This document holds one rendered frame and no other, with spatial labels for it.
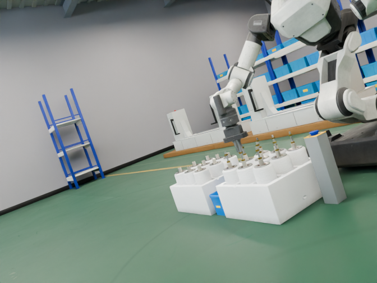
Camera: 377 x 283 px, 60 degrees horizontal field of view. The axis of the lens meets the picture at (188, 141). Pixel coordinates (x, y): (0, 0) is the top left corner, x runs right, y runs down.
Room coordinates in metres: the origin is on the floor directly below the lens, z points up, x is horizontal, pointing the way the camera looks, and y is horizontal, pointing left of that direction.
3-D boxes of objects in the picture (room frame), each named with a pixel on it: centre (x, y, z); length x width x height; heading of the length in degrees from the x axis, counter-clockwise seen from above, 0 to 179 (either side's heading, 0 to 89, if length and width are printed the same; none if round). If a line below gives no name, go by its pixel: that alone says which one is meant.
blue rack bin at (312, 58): (6.43, -3.01, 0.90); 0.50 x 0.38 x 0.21; 123
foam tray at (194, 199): (2.11, -0.05, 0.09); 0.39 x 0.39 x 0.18; 32
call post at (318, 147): (1.44, -0.54, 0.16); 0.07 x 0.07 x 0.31; 31
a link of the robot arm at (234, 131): (1.60, -0.22, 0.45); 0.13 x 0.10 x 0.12; 64
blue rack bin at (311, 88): (6.80, -2.78, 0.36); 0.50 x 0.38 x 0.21; 123
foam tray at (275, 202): (1.65, -0.32, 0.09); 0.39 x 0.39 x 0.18; 31
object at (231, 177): (1.69, -0.16, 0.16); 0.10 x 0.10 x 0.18
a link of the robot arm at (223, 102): (1.58, -0.22, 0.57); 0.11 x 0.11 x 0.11; 55
